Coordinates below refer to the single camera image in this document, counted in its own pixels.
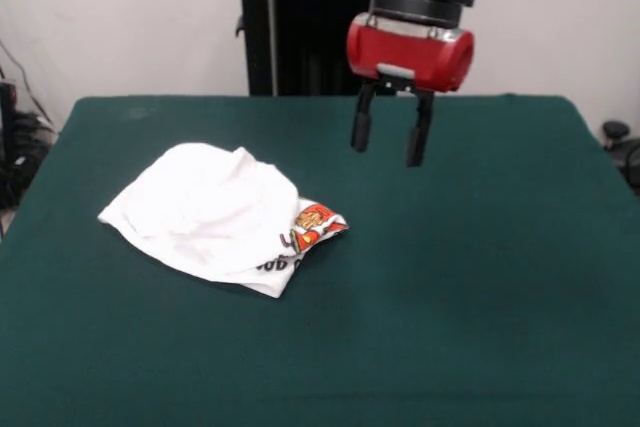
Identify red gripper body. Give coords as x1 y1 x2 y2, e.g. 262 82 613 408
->
347 14 475 94

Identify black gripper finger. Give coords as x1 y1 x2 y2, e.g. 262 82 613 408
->
405 90 436 168
349 81 384 153

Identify white printed t-shirt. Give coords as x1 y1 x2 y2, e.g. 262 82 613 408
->
97 141 350 299

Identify black office chair base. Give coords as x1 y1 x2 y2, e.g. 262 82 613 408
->
601 120 640 183

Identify dark green tablecloth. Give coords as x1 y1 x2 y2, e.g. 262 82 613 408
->
0 93 640 427

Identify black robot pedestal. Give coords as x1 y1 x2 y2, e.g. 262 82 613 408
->
218 0 409 97

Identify grey wall cables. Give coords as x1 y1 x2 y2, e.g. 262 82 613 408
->
0 39 56 128

